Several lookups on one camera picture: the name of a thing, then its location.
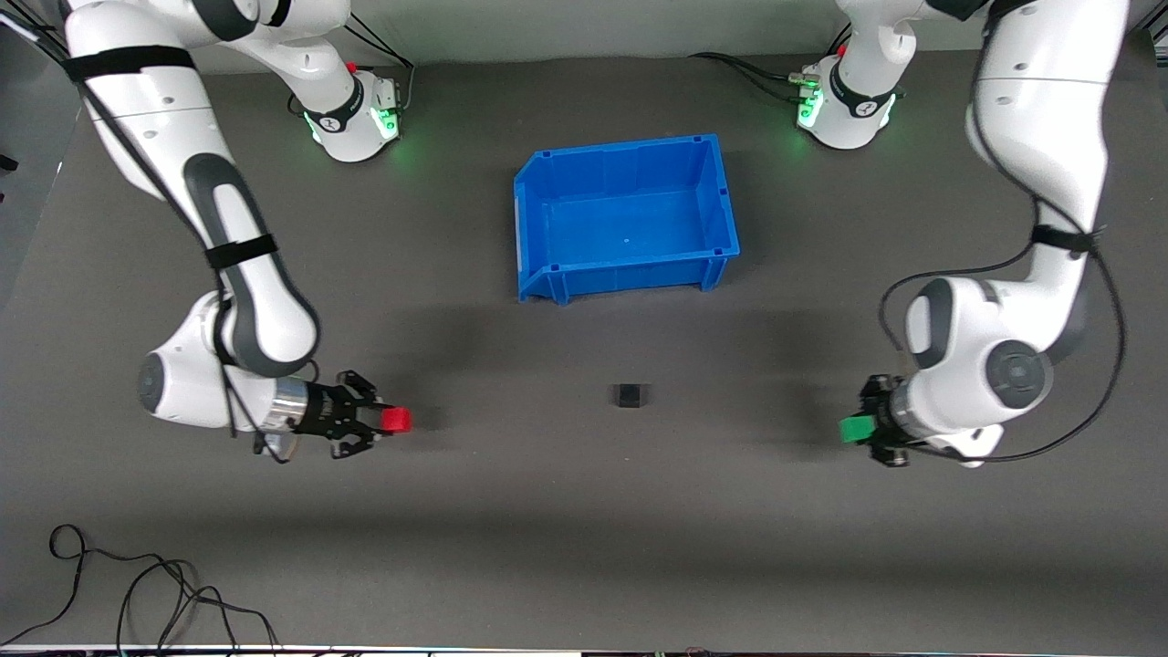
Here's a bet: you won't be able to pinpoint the thin black looped cable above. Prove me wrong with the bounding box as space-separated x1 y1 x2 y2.
116 557 280 657
0 524 197 647

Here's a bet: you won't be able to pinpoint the black left arm base cables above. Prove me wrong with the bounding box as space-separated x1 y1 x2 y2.
688 22 855 103

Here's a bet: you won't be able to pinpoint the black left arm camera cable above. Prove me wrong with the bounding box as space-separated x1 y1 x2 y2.
878 196 1130 464

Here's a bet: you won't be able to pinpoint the black right arm base cables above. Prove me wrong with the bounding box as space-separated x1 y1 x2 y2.
287 14 417 120

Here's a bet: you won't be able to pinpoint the dark grey table mat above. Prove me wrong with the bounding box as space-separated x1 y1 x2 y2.
0 36 1168 652

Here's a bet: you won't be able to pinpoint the black arm base cables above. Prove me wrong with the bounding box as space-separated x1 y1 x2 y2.
287 14 417 120
688 22 855 103

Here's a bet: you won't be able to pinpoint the blue plastic storage bin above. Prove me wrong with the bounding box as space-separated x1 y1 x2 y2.
513 133 741 305

